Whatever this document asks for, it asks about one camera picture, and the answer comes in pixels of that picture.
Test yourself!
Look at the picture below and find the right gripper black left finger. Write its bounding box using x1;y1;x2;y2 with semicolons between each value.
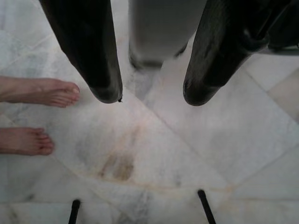
38;0;124;105

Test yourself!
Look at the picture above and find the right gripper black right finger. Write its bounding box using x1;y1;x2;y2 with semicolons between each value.
183;0;264;107

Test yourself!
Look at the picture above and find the bare person foot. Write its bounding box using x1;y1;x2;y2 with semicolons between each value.
0;78;80;108
0;127;56;156

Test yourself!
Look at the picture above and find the silver robot leg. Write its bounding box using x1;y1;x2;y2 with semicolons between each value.
128;0;196;70

